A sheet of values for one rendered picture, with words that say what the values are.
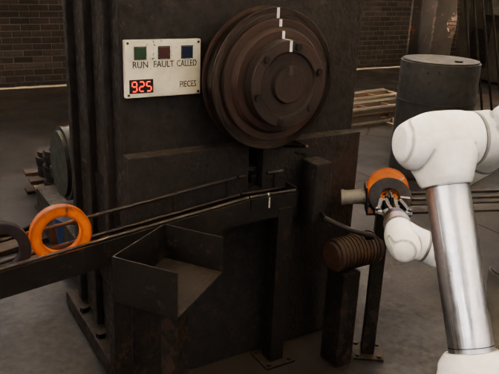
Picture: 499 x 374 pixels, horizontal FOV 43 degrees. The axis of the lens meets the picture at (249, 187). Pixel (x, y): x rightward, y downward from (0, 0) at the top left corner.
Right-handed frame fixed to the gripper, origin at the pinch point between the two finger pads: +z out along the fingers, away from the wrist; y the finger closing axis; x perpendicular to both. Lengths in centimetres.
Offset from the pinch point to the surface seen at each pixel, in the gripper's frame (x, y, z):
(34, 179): -64, -198, 144
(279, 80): 45, -41, -16
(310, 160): 9.9, -28.9, 6.9
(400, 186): 3.3, 4.2, 2.6
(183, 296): -5, -64, -65
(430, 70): -5, 58, 239
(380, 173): 5.4, -2.6, 9.4
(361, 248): -19.0, -8.7, -5.6
